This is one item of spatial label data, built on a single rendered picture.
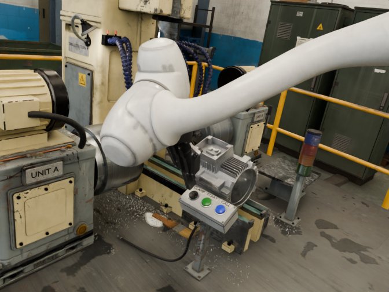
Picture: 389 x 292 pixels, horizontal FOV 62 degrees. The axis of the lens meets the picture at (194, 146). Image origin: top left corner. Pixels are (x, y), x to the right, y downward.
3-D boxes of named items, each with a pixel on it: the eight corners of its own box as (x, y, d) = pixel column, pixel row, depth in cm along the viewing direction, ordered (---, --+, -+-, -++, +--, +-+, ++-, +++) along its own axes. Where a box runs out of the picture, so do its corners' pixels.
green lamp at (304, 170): (293, 172, 136) (295, 162, 134) (298, 168, 140) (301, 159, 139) (306, 177, 133) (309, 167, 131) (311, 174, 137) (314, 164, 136)
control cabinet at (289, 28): (241, 135, 509) (270, -3, 438) (260, 131, 541) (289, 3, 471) (298, 160, 442) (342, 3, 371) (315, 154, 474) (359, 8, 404)
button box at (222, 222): (180, 208, 102) (177, 197, 99) (194, 193, 106) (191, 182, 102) (224, 234, 93) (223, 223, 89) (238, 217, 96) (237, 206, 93)
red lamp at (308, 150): (298, 152, 133) (301, 142, 131) (304, 149, 137) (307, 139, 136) (312, 157, 129) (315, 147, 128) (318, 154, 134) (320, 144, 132)
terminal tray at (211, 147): (193, 163, 127) (190, 148, 122) (211, 148, 132) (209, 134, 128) (216, 175, 119) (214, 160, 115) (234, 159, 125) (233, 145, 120)
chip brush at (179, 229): (149, 217, 131) (149, 215, 130) (157, 212, 135) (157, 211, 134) (190, 241, 121) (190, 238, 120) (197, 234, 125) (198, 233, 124)
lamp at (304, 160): (295, 162, 134) (298, 152, 133) (301, 159, 139) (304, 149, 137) (309, 167, 131) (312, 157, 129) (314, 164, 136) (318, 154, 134)
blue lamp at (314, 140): (301, 142, 131) (304, 131, 130) (307, 139, 136) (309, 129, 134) (315, 147, 128) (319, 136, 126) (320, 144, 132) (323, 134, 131)
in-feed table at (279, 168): (251, 190, 166) (256, 169, 162) (274, 176, 186) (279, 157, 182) (295, 211, 152) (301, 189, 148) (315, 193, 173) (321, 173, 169)
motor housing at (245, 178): (191, 196, 134) (184, 161, 122) (221, 171, 144) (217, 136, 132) (229, 220, 122) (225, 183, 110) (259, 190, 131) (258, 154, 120)
